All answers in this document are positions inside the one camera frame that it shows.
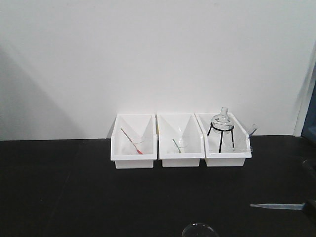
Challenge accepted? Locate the white storage bin right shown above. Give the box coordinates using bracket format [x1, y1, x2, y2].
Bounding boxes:
[195, 113, 252, 167]

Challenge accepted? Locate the clear plastic pipette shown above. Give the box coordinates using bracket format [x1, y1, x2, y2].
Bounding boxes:
[250, 203, 305, 210]

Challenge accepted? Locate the red tipped glass rod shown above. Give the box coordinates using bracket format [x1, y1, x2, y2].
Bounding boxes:
[121, 128, 143, 155]

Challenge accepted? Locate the round glass flask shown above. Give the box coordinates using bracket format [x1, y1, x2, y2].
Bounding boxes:
[209, 107, 234, 133]

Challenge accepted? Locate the white storage bin left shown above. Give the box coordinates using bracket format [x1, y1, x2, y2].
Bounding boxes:
[111, 114, 158, 169]

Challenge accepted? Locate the clear petri dish left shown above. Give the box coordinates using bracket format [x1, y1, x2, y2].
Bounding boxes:
[131, 135, 146, 146]

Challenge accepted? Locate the clear glass flask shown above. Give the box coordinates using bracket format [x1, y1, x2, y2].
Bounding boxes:
[181, 223, 219, 237]

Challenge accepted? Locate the white storage bin middle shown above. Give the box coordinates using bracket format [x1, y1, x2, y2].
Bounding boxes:
[157, 114, 205, 168]

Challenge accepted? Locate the white storage bin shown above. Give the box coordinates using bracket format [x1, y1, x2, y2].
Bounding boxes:
[195, 113, 252, 167]
[111, 114, 158, 169]
[157, 114, 205, 168]

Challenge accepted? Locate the black wire tripod stand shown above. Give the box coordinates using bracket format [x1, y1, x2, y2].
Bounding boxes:
[207, 123, 235, 153]

